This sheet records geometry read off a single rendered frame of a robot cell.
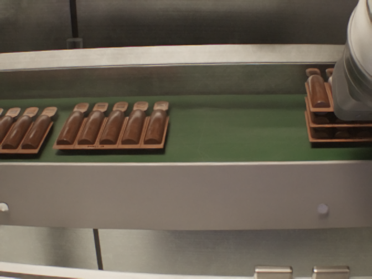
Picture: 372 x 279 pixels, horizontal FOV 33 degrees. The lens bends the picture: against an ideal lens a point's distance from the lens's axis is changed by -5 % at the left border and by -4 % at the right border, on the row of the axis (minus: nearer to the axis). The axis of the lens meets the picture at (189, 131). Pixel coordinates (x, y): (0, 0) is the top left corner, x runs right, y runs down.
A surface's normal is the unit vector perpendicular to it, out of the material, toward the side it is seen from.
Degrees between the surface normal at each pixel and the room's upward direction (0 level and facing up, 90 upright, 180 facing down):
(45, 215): 90
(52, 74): 90
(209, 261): 90
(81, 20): 90
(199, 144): 2
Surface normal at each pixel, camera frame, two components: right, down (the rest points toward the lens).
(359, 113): -0.01, 0.96
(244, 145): -0.05, -0.87
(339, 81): -0.97, -0.08
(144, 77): -0.07, 0.48
